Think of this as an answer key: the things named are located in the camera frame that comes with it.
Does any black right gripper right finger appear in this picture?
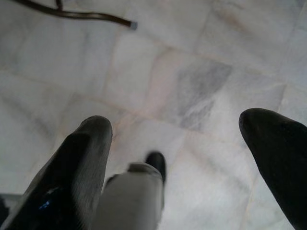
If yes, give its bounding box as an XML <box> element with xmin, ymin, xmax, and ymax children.
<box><xmin>238</xmin><ymin>108</ymin><xmax>307</xmax><ymax>230</ymax></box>

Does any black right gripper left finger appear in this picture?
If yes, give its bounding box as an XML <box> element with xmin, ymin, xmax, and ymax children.
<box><xmin>0</xmin><ymin>115</ymin><xmax>113</xmax><ymax>230</ymax></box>

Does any dark brown chair leg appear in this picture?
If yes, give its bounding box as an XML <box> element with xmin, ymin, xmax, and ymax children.
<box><xmin>14</xmin><ymin>0</ymin><xmax>139</xmax><ymax>31</ymax></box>

